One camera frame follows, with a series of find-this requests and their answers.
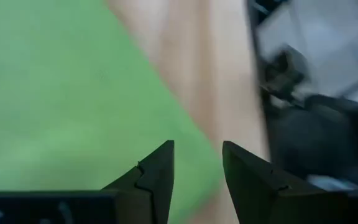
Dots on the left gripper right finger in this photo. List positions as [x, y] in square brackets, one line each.
[259, 193]

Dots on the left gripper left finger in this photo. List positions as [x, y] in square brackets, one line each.
[148, 193]

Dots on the green microfiber towel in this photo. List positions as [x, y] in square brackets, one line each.
[57, 93]

